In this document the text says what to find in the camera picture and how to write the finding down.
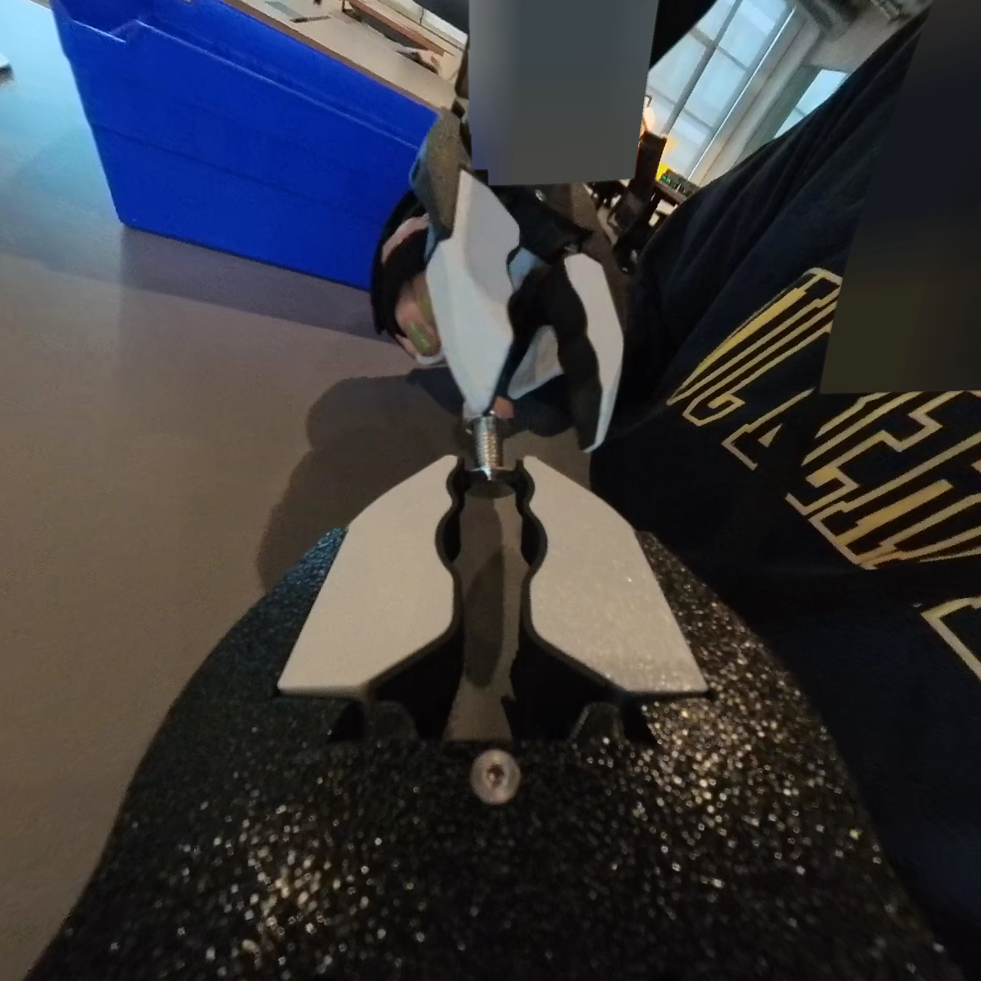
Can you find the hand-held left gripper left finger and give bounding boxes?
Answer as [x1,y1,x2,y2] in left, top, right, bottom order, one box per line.
[276,455,466,702]

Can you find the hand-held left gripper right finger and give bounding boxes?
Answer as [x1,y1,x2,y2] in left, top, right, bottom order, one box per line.
[520,457,710,702]

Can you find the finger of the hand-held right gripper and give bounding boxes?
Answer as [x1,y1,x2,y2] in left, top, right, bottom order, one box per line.
[424,167,568,421]
[507,251,628,455]

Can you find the silver threaded bolt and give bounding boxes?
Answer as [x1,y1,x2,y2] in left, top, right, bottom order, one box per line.
[462,408,513,480]

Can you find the silver hex nut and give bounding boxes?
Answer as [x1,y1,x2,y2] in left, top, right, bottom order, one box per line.
[462,469,530,498]

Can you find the person's right hand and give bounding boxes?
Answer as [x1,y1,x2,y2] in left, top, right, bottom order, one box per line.
[383,216,449,365]

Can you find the light desk with wooden edge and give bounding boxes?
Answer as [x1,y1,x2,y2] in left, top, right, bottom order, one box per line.
[230,0,470,108]

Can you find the dark wooden furniture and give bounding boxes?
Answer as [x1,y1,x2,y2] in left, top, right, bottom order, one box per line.
[590,130,691,240]

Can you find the person's dark printed sweatshirt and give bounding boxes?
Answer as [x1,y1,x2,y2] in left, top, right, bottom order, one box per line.
[590,8,981,981]

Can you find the blue plastic bin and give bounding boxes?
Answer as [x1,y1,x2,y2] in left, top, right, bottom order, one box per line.
[48,0,443,292]

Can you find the large paned window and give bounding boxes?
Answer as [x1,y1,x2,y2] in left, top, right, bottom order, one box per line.
[651,0,871,185]

